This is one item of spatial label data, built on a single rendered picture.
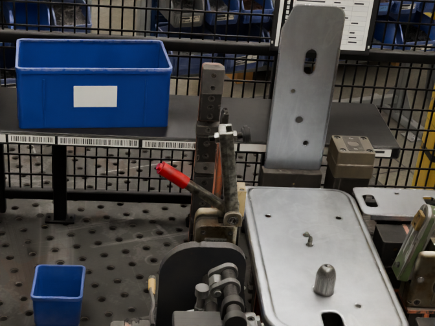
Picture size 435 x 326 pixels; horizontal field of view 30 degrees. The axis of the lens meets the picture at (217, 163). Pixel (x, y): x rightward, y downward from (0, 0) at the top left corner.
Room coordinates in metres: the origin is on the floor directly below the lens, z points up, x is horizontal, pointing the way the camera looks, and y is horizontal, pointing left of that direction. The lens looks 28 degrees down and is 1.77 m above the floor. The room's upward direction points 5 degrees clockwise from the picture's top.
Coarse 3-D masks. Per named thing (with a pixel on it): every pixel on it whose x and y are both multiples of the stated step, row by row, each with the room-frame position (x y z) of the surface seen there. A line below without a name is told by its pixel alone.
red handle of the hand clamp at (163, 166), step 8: (160, 168) 1.13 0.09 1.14; (168, 168) 1.13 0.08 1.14; (168, 176) 1.12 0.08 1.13; (176, 176) 1.13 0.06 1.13; (184, 176) 1.13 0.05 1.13; (176, 184) 1.13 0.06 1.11; (184, 184) 1.13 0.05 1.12; (192, 184) 1.13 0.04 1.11; (192, 192) 1.13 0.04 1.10; (200, 192) 1.13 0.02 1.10; (208, 192) 1.14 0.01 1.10; (208, 200) 1.13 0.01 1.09; (216, 200) 1.14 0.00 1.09; (224, 208) 1.14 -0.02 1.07
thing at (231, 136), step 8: (224, 128) 1.14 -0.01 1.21; (248, 128) 1.15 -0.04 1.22; (208, 136) 1.14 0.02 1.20; (216, 136) 1.14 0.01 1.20; (224, 136) 1.13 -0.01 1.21; (232, 136) 1.13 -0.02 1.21; (240, 136) 1.14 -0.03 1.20; (248, 136) 1.13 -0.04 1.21; (224, 144) 1.13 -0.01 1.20; (232, 144) 1.13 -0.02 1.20; (224, 152) 1.13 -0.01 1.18; (232, 152) 1.13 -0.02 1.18; (224, 160) 1.13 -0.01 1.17; (232, 160) 1.13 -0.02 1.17; (224, 168) 1.13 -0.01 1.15; (232, 168) 1.13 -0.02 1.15; (224, 176) 1.13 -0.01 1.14; (232, 176) 1.13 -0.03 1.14; (224, 184) 1.13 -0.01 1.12; (232, 184) 1.13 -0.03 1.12; (224, 192) 1.13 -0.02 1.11; (232, 192) 1.13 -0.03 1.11; (224, 200) 1.16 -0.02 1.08; (232, 200) 1.13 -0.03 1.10; (232, 208) 1.13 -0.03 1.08
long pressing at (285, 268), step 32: (256, 192) 1.33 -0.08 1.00; (288, 192) 1.34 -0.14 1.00; (320, 192) 1.35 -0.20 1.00; (256, 224) 1.21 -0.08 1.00; (288, 224) 1.22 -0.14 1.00; (320, 224) 1.23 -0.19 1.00; (352, 224) 1.24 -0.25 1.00; (256, 256) 1.11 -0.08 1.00; (288, 256) 1.12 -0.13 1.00; (320, 256) 1.13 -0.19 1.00; (352, 256) 1.14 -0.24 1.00; (256, 288) 1.04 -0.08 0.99; (288, 288) 1.03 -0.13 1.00; (352, 288) 1.05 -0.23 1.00; (384, 288) 1.06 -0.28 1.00; (288, 320) 0.96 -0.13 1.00; (320, 320) 0.96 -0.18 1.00; (352, 320) 0.97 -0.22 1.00; (384, 320) 0.98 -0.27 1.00
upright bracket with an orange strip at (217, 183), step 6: (222, 114) 1.24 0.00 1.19; (228, 114) 1.23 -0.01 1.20; (222, 120) 1.23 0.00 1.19; (228, 120) 1.23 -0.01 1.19; (216, 150) 1.26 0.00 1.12; (216, 156) 1.25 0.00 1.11; (216, 162) 1.24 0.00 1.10; (216, 168) 1.23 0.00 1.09; (216, 174) 1.23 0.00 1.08; (216, 180) 1.23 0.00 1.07; (216, 186) 1.23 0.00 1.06; (216, 192) 1.23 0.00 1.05
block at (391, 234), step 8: (376, 224) 1.28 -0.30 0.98; (384, 224) 1.29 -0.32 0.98; (392, 224) 1.29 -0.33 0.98; (408, 224) 1.29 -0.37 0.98; (376, 232) 1.27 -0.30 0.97; (384, 232) 1.26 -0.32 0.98; (392, 232) 1.26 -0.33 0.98; (400, 232) 1.26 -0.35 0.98; (376, 240) 1.26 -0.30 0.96; (384, 240) 1.23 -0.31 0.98; (392, 240) 1.24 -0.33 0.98; (400, 240) 1.24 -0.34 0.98; (376, 248) 1.25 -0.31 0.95; (384, 248) 1.23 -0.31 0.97; (392, 248) 1.23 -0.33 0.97; (384, 256) 1.23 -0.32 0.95; (392, 256) 1.23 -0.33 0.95; (384, 264) 1.23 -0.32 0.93; (392, 264) 1.23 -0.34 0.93; (392, 272) 1.23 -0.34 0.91; (392, 280) 1.23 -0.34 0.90
